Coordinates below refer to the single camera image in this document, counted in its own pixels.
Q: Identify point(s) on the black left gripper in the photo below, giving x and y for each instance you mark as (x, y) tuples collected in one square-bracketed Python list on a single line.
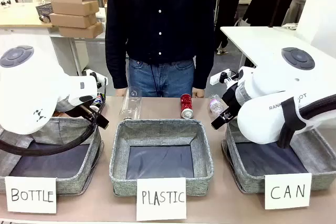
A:
[(85, 111)]

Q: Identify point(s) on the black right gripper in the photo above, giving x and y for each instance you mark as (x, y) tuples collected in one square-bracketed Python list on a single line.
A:
[(232, 100)]

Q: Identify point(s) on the small pink-label plastic bottle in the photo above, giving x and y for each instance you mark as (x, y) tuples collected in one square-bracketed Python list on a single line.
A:
[(217, 105)]

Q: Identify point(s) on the black can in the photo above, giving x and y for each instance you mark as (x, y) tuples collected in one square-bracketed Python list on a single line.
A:
[(99, 100)]

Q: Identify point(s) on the crushed red can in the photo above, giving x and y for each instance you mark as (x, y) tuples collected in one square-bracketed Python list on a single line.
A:
[(186, 106)]

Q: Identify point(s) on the person's left forearm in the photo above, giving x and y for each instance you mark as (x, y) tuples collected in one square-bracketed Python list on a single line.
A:
[(203, 64)]

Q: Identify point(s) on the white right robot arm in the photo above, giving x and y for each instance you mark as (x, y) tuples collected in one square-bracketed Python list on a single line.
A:
[(275, 103)]

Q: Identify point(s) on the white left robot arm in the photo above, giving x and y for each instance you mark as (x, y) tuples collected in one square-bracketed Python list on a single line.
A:
[(29, 95)]

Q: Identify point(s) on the grey fabric basket labelled can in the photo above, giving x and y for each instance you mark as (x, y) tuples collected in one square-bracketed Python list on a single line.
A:
[(244, 166)]

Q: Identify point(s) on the grey fabric basket labelled bottle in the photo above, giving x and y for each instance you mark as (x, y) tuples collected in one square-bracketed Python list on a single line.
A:
[(76, 171)]

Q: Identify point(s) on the grey fabric basket labelled plastic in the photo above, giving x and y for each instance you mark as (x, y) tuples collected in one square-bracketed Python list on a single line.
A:
[(160, 129)]

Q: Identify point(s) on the white paper sign CAN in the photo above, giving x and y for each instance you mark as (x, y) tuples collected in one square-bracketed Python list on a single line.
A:
[(288, 192)]

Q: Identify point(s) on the person's left hand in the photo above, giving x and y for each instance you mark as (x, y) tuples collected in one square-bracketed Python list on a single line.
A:
[(198, 93)]

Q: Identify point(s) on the person's right hand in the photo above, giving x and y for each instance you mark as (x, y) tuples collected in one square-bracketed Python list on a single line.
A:
[(121, 93)]

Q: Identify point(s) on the flat closed cardboard box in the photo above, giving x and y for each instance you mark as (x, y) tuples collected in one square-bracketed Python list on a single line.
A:
[(81, 31), (73, 20)]

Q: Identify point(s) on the white paper sign PLASTIC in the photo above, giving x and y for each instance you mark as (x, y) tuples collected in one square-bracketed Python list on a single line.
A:
[(161, 199)]

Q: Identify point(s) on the white paper sign BOTTLE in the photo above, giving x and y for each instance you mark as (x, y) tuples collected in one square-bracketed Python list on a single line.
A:
[(31, 195)]

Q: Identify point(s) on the person in dark shirt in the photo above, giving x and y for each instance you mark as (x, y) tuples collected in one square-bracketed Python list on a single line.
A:
[(160, 24)]

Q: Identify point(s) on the background person in black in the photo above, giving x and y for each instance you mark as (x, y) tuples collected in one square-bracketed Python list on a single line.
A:
[(228, 6)]

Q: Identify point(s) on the open cardboard box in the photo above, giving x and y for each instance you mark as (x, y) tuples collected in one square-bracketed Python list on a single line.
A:
[(74, 2)]

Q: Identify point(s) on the dark plastic crate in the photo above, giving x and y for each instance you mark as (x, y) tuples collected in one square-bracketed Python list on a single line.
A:
[(44, 11)]

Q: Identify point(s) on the wooden background table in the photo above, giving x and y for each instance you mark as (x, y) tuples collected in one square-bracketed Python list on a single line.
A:
[(18, 15)]

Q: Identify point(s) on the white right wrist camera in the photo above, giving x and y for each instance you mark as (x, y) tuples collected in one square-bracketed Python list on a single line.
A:
[(223, 76)]

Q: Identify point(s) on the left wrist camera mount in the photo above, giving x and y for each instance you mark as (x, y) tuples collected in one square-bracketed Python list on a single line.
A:
[(97, 77)]

